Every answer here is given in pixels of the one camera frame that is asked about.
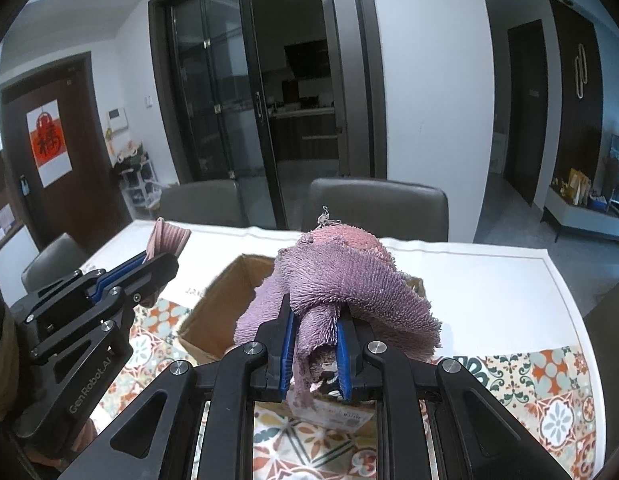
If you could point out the person's left hand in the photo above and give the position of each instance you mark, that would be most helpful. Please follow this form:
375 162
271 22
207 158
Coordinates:
88 430

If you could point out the brown cardboard box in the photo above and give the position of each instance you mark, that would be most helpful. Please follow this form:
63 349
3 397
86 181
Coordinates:
214 305

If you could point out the red and white door poster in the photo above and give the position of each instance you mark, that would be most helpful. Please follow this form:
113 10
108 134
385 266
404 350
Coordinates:
49 145

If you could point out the pink ribbed hair band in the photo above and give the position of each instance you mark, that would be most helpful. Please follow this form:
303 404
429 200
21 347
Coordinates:
167 240

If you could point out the purple fuzzy towel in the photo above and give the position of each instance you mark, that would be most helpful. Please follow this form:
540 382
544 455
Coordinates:
349 280

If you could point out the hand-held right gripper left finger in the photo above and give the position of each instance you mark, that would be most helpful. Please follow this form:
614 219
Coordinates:
288 345

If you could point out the yellow packages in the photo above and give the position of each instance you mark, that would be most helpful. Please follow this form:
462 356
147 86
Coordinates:
578 187

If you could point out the person's left forearm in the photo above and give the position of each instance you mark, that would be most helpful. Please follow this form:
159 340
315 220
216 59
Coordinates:
2 365

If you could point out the grey dining chair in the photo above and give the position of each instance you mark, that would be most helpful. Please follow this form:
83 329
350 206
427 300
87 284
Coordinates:
609 360
199 205
379 210
52 265

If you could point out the dark interior door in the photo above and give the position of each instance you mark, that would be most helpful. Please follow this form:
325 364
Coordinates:
527 110

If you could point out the brown entrance door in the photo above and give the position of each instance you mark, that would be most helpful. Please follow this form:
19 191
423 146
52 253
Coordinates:
84 200

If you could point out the dark kitchen cabinets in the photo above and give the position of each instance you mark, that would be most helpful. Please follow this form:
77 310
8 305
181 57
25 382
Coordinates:
309 135

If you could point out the black range hood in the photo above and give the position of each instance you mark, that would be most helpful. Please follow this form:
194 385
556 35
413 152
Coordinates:
307 60

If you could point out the white shoe rack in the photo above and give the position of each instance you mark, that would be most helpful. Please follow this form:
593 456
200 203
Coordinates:
139 190

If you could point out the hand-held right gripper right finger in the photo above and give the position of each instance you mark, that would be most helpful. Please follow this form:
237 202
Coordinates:
344 355

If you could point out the white sideboard cabinet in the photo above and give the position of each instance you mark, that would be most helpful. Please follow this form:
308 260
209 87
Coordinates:
584 222

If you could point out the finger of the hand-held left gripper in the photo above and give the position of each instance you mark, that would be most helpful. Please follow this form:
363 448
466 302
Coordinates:
114 270
149 275

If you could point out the door lock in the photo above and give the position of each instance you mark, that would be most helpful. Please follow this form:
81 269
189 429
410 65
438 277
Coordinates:
25 185

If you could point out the white wall intercom panel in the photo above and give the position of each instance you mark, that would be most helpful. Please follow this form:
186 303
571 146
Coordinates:
117 120

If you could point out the dark glass sliding door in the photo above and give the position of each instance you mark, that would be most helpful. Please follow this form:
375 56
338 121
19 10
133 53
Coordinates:
214 85

